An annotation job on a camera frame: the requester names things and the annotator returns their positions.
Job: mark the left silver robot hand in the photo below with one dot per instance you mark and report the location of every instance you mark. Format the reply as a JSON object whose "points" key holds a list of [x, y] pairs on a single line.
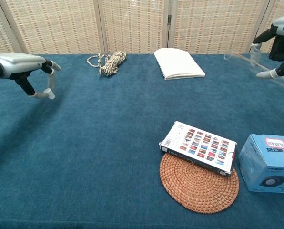
{"points": [[15, 63]]}

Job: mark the small white stopper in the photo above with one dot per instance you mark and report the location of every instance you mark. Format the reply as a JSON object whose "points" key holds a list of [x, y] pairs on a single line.
{"points": [[49, 93]]}

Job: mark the clear glass test tube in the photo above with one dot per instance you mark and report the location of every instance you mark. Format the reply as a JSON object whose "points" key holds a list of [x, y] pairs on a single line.
{"points": [[239, 57]]}

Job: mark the teal blue tablecloth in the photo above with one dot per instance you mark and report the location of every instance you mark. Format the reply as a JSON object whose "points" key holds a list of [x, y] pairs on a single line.
{"points": [[84, 143]]}

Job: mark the white spiral notebook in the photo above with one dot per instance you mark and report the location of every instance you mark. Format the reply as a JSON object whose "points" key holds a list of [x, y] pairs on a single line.
{"points": [[177, 63]]}

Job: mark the metal screen hinge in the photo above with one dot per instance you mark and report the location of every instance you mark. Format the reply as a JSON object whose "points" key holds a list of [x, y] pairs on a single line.
{"points": [[169, 19]]}

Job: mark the light blue speaker box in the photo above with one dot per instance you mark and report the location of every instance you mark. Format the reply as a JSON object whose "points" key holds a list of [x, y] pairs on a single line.
{"points": [[268, 164]]}

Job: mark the woven bamboo folding screen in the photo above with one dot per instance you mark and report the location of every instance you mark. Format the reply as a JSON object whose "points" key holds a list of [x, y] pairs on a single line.
{"points": [[132, 23]]}

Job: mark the book with photo grid cover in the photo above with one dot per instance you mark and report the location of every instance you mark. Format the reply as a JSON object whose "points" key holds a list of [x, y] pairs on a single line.
{"points": [[199, 148]]}

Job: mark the round woven rattan coaster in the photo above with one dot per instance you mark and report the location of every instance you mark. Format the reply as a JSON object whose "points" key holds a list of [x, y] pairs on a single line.
{"points": [[199, 188]]}

